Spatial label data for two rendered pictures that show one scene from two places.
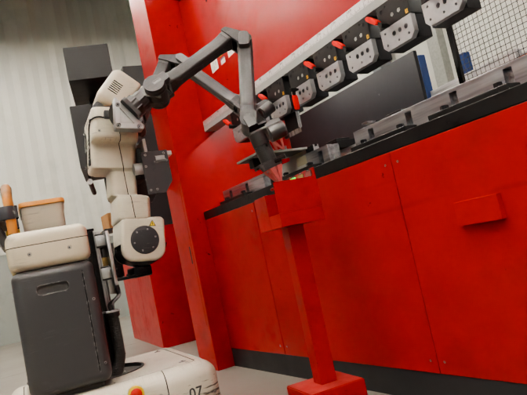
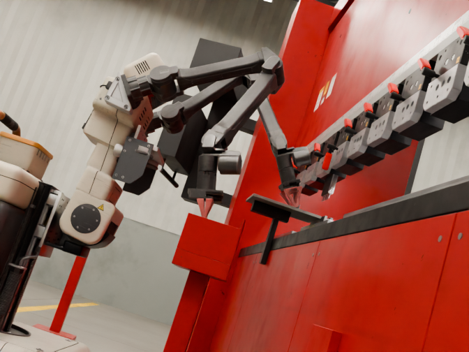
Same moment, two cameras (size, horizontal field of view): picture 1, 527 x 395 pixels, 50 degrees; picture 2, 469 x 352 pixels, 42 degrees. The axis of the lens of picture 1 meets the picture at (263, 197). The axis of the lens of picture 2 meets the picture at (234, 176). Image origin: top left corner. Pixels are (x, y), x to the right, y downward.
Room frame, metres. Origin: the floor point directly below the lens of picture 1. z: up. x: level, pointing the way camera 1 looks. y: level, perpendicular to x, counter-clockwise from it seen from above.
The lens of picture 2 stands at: (0.31, -0.89, 0.61)
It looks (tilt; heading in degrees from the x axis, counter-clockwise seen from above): 11 degrees up; 26
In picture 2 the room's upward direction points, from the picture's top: 18 degrees clockwise
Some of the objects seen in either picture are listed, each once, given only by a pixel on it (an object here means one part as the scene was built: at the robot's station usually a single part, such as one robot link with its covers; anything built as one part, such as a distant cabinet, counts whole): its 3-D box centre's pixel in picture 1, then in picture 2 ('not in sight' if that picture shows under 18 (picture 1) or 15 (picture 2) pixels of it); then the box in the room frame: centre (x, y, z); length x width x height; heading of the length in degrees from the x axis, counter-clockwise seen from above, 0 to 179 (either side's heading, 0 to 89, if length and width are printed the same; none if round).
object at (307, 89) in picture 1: (307, 83); (351, 147); (2.39, -0.29, 1.26); 0.15 x 0.09 x 0.17; 30
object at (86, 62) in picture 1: (99, 128); (204, 126); (3.38, 0.89, 1.52); 0.51 x 0.25 x 0.85; 15
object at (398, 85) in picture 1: (349, 131); not in sight; (3.00, -0.53, 1.12); 1.13 x 0.02 x 0.44; 30
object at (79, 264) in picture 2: not in sight; (72, 283); (3.48, 1.47, 0.42); 0.25 x 0.20 x 0.83; 120
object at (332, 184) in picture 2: (293, 124); (329, 188); (2.54, -0.20, 1.13); 0.10 x 0.02 x 0.10; 30
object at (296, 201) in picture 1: (286, 201); (209, 244); (1.97, -0.08, 0.75); 0.20 x 0.16 x 0.18; 23
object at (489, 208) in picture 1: (478, 210); (322, 345); (1.58, -0.58, 0.59); 0.15 x 0.02 x 0.07; 30
